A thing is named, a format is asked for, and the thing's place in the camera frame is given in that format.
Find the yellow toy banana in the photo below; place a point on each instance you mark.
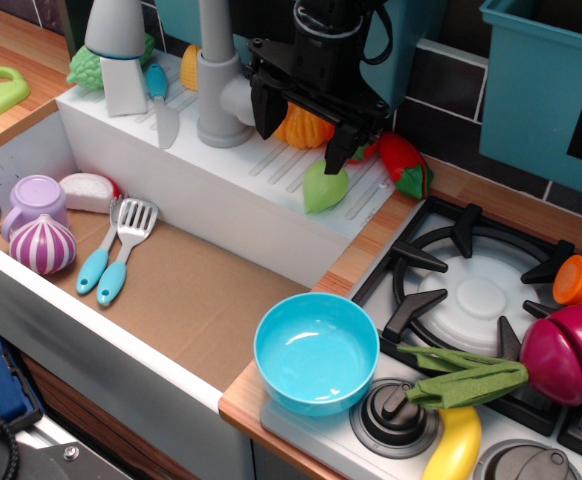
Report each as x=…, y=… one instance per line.
x=459, y=447

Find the grey toy faucet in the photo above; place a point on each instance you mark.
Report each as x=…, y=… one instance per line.
x=226, y=117

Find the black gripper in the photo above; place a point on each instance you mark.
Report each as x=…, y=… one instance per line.
x=319, y=72

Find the white toy stove top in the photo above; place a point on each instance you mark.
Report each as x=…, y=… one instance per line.
x=330, y=439

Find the red toy pepper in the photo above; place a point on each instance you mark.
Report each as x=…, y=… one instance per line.
x=405, y=165

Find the turquoise plastic bowl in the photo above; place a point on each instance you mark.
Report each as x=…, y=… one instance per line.
x=316, y=353

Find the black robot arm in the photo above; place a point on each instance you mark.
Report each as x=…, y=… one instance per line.
x=337, y=17

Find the yellow toy corn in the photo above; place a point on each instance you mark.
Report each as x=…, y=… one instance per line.
x=189, y=68

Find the toy fork blue handle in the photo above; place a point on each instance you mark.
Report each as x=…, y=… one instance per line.
x=96, y=263

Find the teal bin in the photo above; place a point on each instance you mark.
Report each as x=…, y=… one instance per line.
x=532, y=115
x=411, y=20

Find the white toy sink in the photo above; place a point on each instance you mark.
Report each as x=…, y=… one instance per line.
x=246, y=200

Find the magenta toy beet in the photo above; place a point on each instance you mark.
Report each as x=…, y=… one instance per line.
x=552, y=354

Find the toy spatula blue handle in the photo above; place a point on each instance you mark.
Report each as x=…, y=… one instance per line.
x=136, y=220

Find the grey stove knob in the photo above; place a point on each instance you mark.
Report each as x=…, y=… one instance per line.
x=387, y=424
x=524, y=459

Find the orange toy carrot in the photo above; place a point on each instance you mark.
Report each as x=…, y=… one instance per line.
x=567, y=286

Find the green toy pear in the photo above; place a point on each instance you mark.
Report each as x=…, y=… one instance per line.
x=322, y=191

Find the teal bin right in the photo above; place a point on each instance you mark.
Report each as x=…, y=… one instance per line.
x=532, y=115

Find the purple toy cup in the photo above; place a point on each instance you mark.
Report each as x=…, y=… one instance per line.
x=31, y=197

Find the purple striped toy onion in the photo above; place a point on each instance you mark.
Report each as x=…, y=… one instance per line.
x=44, y=245

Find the black stove grate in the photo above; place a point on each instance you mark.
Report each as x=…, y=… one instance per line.
x=455, y=279

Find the brown cardboard sheet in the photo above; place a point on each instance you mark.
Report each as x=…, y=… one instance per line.
x=188, y=311

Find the orange toy pumpkin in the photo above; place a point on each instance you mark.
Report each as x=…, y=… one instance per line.
x=302, y=129

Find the teal bin centre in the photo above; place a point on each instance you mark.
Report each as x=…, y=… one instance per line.
x=411, y=20

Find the green felt leaves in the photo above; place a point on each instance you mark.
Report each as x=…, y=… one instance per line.
x=464, y=379

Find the green toy artichoke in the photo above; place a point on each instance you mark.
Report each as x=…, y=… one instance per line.
x=93, y=72

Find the toy knife blue handle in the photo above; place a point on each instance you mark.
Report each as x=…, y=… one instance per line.
x=167, y=119

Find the white red toy cheese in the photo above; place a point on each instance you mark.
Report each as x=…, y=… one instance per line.
x=89, y=192

